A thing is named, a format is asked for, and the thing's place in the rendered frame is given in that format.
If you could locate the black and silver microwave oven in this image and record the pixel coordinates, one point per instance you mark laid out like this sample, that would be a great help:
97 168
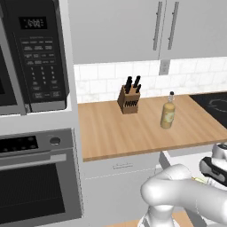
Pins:
41 59

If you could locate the grey closed drawer front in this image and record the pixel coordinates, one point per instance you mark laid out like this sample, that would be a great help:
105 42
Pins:
97 170

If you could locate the yellow bottle with dark cap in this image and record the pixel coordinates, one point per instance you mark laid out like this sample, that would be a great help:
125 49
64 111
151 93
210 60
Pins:
167 115

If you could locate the grey wall power outlet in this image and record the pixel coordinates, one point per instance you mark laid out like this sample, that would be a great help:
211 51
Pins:
164 67

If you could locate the round silver oven knob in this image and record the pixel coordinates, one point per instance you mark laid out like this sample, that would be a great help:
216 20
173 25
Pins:
55 140

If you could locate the black hob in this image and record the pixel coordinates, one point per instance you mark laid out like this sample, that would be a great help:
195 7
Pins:
212 106

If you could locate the grey wall cupboard door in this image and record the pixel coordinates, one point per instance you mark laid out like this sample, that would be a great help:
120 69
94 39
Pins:
115 29
201 26

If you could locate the stainless steel oven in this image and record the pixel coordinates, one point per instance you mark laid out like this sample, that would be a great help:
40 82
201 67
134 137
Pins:
35 142

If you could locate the yellow rolling pin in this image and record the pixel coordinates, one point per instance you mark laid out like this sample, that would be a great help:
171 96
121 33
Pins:
199 179

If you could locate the open white drawer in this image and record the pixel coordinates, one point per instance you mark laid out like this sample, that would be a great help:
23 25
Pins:
186 159

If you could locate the grey base cupboard door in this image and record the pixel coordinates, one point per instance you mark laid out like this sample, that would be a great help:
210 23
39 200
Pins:
115 198

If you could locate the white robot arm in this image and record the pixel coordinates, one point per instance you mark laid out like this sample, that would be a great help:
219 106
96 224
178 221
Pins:
174 189

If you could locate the oven door with dark window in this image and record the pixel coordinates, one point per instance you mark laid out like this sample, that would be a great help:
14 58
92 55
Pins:
32 192

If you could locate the wooden knife block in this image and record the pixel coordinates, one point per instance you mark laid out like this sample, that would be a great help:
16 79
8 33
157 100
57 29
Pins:
127 103

